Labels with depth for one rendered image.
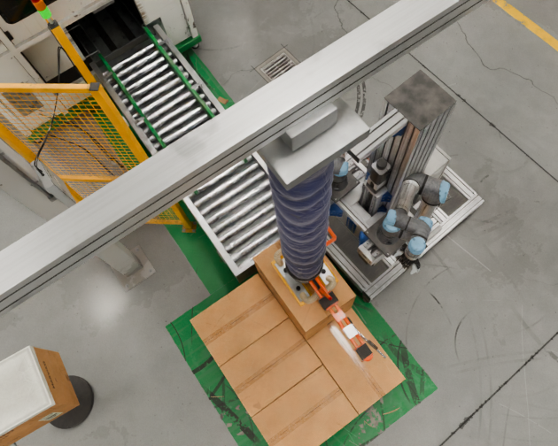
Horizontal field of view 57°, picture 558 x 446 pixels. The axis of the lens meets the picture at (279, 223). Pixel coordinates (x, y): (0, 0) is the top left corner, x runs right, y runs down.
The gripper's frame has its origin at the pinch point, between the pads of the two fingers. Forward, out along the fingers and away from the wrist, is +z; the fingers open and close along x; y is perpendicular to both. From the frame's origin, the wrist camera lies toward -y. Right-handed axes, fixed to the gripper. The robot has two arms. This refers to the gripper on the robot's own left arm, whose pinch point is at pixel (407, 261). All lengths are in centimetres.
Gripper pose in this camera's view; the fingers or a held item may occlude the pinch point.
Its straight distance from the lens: 280.7
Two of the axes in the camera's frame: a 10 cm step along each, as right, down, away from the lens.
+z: 0.6, 3.4, 9.4
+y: -7.7, 6.1, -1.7
